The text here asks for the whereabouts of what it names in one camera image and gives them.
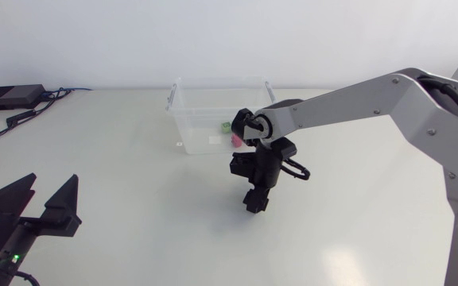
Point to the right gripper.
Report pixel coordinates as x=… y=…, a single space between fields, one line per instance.
x=264 y=175

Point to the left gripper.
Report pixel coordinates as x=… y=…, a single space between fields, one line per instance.
x=2 y=242

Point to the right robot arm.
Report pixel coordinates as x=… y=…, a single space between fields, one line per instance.
x=372 y=107

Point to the clear plastic container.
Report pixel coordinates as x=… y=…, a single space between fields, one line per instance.
x=197 y=119

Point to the pink toy brick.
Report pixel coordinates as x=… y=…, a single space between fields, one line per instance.
x=236 y=141

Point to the green toy brick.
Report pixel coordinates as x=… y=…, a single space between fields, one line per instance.
x=226 y=127

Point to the black power brick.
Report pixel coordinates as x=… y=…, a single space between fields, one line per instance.
x=12 y=96

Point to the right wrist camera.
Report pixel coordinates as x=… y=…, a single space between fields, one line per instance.
x=241 y=163

